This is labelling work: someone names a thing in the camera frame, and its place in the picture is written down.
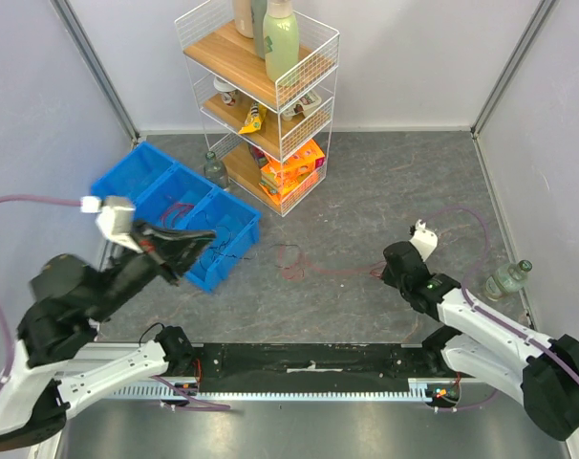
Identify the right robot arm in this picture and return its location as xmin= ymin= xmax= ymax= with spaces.
xmin=382 ymin=241 xmax=579 ymax=441

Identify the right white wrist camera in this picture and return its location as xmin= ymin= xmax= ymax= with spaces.
xmin=409 ymin=219 xmax=439 ymax=262

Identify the glass bottle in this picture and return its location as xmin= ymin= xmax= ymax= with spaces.
xmin=204 ymin=151 xmax=230 ymax=191
xmin=483 ymin=259 xmax=533 ymax=301

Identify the blue plastic bin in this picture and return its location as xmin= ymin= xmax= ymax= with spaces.
xmin=91 ymin=142 xmax=261 ymax=294

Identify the white cup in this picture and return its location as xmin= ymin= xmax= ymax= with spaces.
xmin=213 ymin=76 xmax=242 ymax=107

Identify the grey-green bottle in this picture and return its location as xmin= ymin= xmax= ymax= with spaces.
xmin=250 ymin=0 xmax=268 ymax=59

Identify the left glass bottle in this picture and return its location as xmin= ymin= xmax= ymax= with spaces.
xmin=204 ymin=151 xmax=230 ymax=191

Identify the dark red cable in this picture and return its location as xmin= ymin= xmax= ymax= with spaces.
xmin=159 ymin=193 xmax=198 ymax=230

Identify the orange snack box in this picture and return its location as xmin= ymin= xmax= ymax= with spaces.
xmin=259 ymin=139 xmax=326 ymax=206

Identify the yellow snack bag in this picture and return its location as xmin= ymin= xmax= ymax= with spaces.
xmin=238 ymin=101 xmax=268 ymax=135

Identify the white wire shelf rack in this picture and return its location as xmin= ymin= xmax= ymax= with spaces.
xmin=175 ymin=1 xmax=340 ymax=216

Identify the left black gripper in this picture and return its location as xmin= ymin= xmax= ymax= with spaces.
xmin=88 ymin=215 xmax=220 ymax=321

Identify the right glass bottle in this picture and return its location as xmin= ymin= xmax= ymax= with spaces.
xmin=483 ymin=259 xmax=533 ymax=301

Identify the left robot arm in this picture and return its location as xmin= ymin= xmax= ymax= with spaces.
xmin=0 ymin=220 xmax=216 ymax=452

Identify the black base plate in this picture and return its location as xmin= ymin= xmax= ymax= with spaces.
xmin=194 ymin=343 xmax=457 ymax=394

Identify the slotted cable duct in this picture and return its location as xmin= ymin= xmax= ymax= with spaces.
xmin=107 ymin=381 xmax=432 ymax=403

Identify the beige bottle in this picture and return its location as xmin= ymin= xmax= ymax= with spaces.
xmin=232 ymin=0 xmax=253 ymax=38

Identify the green bottle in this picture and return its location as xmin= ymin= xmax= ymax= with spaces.
xmin=263 ymin=0 xmax=300 ymax=82

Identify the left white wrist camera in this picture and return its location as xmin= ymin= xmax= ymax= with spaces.
xmin=80 ymin=195 xmax=143 ymax=253

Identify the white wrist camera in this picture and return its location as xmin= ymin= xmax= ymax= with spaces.
xmin=409 ymin=219 xmax=439 ymax=262
xmin=80 ymin=195 xmax=143 ymax=253

